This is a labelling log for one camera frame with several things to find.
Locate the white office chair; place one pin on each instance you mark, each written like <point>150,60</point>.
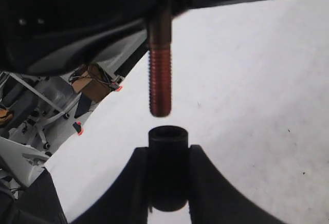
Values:
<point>48,100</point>

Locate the orange black clamp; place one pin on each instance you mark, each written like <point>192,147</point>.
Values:
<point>118,88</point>
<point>77,128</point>

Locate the brown cardboard box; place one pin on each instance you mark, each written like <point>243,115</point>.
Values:
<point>90,85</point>

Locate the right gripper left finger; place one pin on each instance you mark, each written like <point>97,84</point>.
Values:
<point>123,193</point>

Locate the black cylindrical sleeve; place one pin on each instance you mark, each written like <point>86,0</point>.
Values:
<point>168,167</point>

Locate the copper threaded bolt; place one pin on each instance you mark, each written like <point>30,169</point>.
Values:
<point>160,80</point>

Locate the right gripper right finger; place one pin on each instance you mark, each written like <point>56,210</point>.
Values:
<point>216,195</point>

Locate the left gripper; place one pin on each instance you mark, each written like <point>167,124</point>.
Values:
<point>77,3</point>

